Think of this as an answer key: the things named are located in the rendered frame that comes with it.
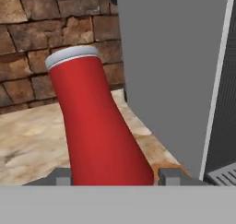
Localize red bottle with grey cap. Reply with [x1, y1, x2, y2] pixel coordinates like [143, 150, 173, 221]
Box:
[44, 45, 155, 186]

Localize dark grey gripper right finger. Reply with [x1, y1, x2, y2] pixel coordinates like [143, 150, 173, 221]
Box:
[157, 167, 210, 186]

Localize grey fridge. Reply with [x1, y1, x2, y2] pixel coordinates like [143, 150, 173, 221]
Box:
[115, 0, 236, 186]

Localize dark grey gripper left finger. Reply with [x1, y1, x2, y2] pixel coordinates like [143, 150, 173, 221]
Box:
[23, 168, 74, 186]

